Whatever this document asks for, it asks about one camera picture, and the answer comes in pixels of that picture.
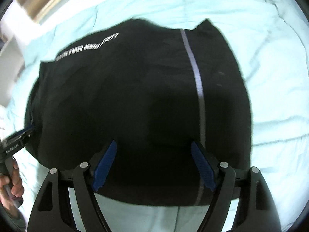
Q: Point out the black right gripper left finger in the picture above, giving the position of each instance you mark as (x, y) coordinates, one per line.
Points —
(52, 208)

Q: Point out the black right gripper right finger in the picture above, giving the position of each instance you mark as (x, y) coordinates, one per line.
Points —
(256, 210)

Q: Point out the black jacket with white lettering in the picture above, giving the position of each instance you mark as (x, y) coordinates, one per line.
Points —
(152, 90)

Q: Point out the grey sleeve forearm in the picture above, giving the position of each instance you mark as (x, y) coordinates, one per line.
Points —
(18, 220)

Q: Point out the person's left hand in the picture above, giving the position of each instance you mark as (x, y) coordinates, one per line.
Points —
(12, 189)

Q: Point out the white bed sheet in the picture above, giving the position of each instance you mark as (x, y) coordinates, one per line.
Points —
(23, 40)

